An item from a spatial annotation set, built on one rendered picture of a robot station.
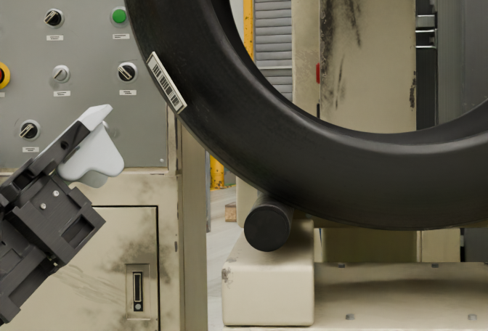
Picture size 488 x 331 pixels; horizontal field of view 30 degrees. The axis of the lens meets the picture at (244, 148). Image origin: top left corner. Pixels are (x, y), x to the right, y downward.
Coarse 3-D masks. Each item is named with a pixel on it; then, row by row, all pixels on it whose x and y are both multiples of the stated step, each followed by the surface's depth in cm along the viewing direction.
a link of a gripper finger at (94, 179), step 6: (84, 174) 81; (90, 174) 82; (96, 174) 82; (102, 174) 82; (78, 180) 81; (84, 180) 81; (90, 180) 82; (96, 180) 82; (102, 180) 82; (90, 186) 81; (96, 186) 82
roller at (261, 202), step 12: (264, 204) 88; (276, 204) 90; (252, 216) 87; (264, 216) 87; (276, 216) 87; (288, 216) 89; (252, 228) 87; (264, 228) 87; (276, 228) 87; (288, 228) 87; (252, 240) 87; (264, 240) 87; (276, 240) 87
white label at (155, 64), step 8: (152, 56) 86; (152, 64) 88; (160, 64) 86; (152, 72) 89; (160, 72) 87; (160, 80) 88; (168, 80) 86; (168, 88) 87; (168, 96) 89; (176, 96) 86; (176, 104) 88; (184, 104) 86; (176, 112) 89
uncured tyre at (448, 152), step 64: (128, 0) 90; (192, 0) 85; (192, 64) 86; (192, 128) 90; (256, 128) 86; (320, 128) 85; (448, 128) 111; (320, 192) 87; (384, 192) 85; (448, 192) 85
